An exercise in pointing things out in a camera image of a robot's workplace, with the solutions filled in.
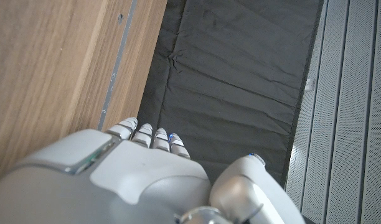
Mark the black fabric backdrop curtain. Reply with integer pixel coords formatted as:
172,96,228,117
137,0,325,187

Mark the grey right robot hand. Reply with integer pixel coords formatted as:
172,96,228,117
0,116,306,224

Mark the grey tape strip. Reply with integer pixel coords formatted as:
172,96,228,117
98,0,138,131

